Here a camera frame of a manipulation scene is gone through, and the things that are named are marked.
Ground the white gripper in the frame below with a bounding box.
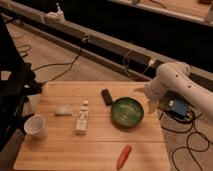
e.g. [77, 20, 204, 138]
[134, 79, 164, 114]

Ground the black eraser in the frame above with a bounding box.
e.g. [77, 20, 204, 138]
[101, 89, 113, 106]

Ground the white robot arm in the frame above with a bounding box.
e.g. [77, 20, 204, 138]
[135, 62, 213, 122]

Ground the green bowl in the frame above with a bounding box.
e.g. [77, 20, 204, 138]
[111, 97, 144, 128]

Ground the blue power box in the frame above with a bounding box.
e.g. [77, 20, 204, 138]
[169, 99, 188, 117]

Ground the orange carrot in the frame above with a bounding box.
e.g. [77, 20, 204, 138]
[117, 145, 132, 169]

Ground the white glue bottle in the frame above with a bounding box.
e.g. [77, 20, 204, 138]
[75, 100, 89, 135]

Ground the white paper cup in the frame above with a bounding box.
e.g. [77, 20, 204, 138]
[24, 115, 47, 139]

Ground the black tripod equipment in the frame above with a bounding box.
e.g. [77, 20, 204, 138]
[0, 14, 42, 152]

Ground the black cables right floor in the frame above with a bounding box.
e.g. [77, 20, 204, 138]
[158, 106, 213, 171]

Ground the long metal rail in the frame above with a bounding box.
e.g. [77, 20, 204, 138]
[0, 0, 213, 91]

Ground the thin white cable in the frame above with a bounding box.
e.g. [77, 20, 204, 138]
[121, 46, 156, 81]

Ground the black floor cable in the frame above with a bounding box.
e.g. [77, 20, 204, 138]
[16, 36, 90, 84]

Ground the white object on rail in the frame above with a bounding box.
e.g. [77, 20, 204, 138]
[45, 3, 65, 22]

